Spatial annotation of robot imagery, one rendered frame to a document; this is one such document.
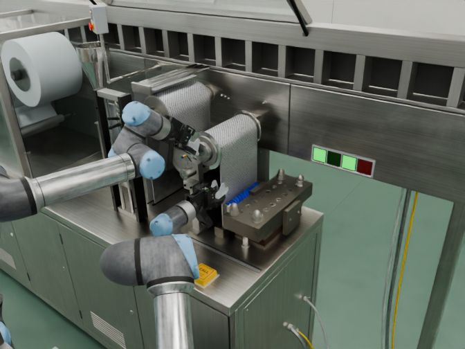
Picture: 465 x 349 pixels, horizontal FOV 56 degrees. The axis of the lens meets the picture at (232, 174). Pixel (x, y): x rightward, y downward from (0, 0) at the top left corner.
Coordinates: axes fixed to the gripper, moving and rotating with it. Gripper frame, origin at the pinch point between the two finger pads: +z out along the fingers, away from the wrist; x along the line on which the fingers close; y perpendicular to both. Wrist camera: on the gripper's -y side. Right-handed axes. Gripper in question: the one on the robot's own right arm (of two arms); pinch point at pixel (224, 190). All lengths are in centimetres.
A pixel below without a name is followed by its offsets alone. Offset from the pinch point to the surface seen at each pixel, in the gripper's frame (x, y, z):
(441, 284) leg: -74, -42, 46
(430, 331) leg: -75, -68, 46
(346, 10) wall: 72, 27, 263
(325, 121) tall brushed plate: -25.0, 23.3, 30.0
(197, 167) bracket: 7.3, 10.1, -6.2
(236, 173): -0.3, 4.1, 7.2
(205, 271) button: -10.4, -16.5, -25.1
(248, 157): -0.3, 7.8, 15.1
